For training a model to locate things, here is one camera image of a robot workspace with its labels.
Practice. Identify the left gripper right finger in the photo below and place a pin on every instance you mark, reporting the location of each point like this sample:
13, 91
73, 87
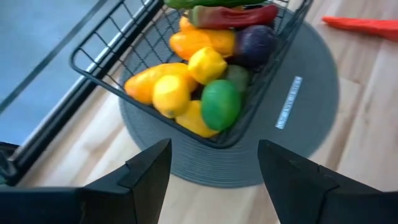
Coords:
311, 199

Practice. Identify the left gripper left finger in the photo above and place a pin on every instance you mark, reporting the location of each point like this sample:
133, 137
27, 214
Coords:
124, 199

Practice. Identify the yellow lemon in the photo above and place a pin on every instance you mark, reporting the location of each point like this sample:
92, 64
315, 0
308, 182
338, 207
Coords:
192, 123
206, 65

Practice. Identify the orange fruit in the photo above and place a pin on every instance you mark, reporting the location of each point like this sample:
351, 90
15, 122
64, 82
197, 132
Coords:
171, 95

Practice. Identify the orange yellow mango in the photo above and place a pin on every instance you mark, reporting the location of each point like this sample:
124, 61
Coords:
140, 85
192, 43
185, 24

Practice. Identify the green lime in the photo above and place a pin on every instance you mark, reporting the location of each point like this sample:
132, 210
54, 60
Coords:
220, 104

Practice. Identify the dark green avocado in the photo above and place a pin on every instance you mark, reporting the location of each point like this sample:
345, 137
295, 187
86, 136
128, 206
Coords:
239, 74

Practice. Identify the dark purple plum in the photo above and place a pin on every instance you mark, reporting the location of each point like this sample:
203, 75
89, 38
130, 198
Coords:
255, 45

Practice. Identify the orange red carrot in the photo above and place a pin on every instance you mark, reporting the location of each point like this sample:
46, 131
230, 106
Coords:
373, 28

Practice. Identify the red chili pepper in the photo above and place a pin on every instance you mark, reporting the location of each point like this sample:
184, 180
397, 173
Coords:
236, 17

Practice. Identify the green cucumber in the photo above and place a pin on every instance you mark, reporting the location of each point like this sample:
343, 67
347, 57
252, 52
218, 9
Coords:
202, 3

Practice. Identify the round grey placemat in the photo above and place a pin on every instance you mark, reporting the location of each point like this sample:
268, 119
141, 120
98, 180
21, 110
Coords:
217, 168

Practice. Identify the white label strip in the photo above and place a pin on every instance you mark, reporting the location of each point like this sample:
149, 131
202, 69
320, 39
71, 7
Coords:
289, 102

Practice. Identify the black aluminium rail frame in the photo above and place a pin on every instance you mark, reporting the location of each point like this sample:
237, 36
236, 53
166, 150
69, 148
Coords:
56, 127

